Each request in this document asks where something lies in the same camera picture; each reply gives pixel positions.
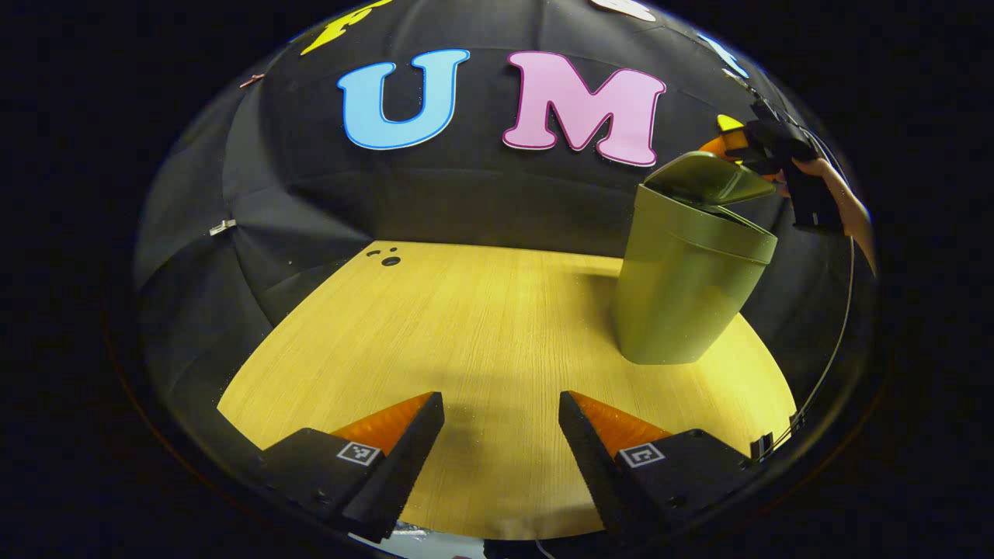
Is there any black backdrop cloth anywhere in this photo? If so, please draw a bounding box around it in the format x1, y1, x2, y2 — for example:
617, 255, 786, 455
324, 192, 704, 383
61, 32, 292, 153
132, 0, 878, 436

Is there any thin black cable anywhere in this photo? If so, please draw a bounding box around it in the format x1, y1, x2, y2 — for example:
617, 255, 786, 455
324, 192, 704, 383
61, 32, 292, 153
749, 237, 857, 464

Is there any wooden desktop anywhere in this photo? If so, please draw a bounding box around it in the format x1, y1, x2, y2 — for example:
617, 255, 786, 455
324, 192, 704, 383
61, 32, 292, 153
217, 240, 799, 541

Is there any pale green desktop garbage bin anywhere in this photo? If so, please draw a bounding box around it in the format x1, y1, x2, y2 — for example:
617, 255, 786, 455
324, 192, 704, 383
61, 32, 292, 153
613, 151, 779, 366

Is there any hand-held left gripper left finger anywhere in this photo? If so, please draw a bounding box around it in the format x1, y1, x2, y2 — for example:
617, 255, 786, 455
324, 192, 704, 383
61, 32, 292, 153
252, 391, 446, 544

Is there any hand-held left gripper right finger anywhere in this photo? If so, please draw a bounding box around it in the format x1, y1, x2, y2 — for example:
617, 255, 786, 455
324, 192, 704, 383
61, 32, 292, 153
558, 390, 758, 540

